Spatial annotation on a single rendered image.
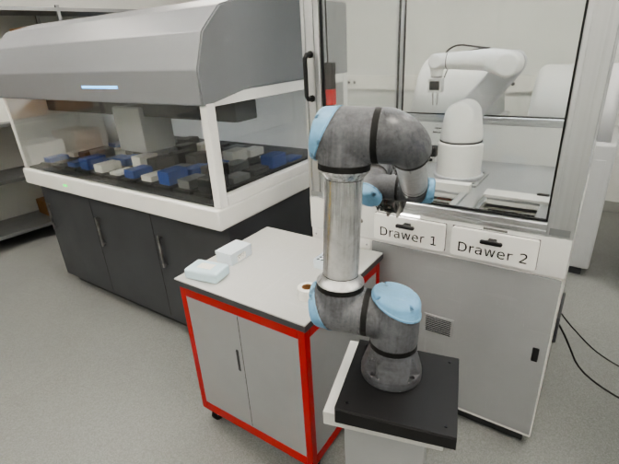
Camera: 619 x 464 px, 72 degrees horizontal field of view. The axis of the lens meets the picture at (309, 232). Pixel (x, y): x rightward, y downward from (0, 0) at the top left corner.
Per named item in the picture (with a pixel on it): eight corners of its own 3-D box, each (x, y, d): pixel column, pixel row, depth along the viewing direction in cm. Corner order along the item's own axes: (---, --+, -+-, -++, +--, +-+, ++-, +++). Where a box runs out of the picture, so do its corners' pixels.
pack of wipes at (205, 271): (230, 272, 168) (229, 262, 166) (216, 284, 160) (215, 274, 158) (199, 267, 174) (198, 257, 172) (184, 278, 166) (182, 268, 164)
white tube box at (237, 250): (231, 266, 173) (229, 255, 171) (216, 261, 178) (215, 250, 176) (252, 254, 183) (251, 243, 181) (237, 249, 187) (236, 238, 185)
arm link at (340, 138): (364, 347, 101) (378, 108, 81) (304, 335, 105) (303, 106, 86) (373, 320, 112) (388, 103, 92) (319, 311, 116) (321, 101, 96)
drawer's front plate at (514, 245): (534, 271, 146) (540, 242, 142) (449, 253, 161) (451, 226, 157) (535, 269, 147) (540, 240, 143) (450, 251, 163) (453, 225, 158)
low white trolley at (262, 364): (315, 488, 165) (304, 325, 134) (203, 421, 197) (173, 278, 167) (380, 392, 208) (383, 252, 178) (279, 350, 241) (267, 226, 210)
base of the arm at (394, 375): (424, 395, 101) (428, 361, 97) (360, 389, 103) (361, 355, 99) (418, 353, 115) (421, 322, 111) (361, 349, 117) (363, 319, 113)
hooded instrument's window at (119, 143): (216, 209, 193) (201, 106, 175) (26, 168, 287) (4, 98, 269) (342, 153, 279) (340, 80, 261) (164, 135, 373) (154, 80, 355)
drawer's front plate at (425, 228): (442, 251, 163) (445, 226, 158) (373, 237, 178) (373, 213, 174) (444, 250, 164) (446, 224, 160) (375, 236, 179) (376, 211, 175)
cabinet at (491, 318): (531, 451, 175) (567, 281, 143) (318, 364, 229) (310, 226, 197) (558, 328, 246) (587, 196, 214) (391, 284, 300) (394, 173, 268)
